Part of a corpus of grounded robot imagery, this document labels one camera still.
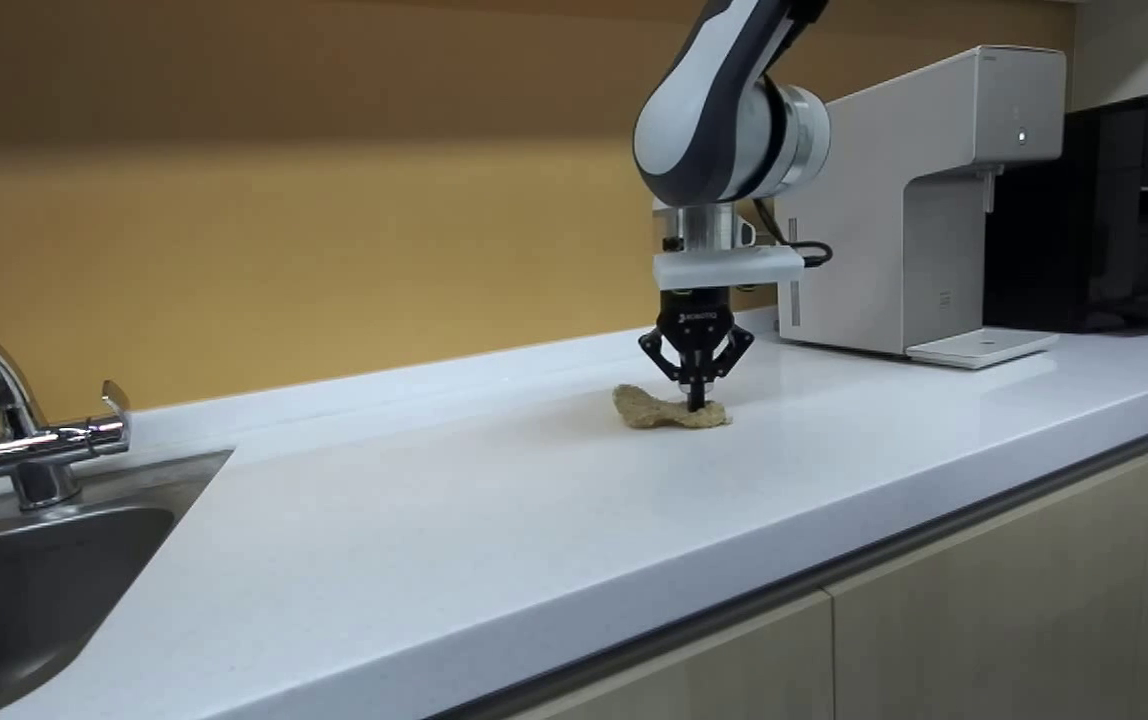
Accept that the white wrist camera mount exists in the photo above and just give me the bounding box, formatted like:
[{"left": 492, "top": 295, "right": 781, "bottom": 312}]
[{"left": 651, "top": 242, "right": 807, "bottom": 290}]

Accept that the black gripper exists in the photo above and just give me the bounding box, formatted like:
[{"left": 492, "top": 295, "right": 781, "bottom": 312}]
[{"left": 637, "top": 288, "right": 760, "bottom": 412}]

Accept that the tan fuzzy cloth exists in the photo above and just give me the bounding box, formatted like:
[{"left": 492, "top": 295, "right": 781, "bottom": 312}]
[{"left": 612, "top": 379, "right": 733, "bottom": 436}]

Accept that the chrome sink faucet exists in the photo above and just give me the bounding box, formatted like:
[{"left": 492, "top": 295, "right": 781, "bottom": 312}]
[{"left": 0, "top": 299, "right": 137, "bottom": 514}]

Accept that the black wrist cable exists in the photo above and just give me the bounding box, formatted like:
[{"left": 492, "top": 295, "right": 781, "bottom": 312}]
[{"left": 747, "top": 196, "right": 834, "bottom": 273}]

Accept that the beige cabinet door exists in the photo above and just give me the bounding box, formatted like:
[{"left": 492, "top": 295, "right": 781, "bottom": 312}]
[
  {"left": 504, "top": 591, "right": 834, "bottom": 720},
  {"left": 828, "top": 457, "right": 1148, "bottom": 720}
]

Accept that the white coffee machine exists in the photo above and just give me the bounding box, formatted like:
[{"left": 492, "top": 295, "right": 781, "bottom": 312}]
[{"left": 770, "top": 40, "right": 1070, "bottom": 373}]

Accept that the black coffee machine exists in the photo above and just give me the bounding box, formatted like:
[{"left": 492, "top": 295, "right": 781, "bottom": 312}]
[{"left": 982, "top": 84, "right": 1148, "bottom": 334}]

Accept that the stainless steel sink basin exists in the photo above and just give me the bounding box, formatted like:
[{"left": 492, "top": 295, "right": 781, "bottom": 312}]
[{"left": 0, "top": 449, "right": 236, "bottom": 720}]

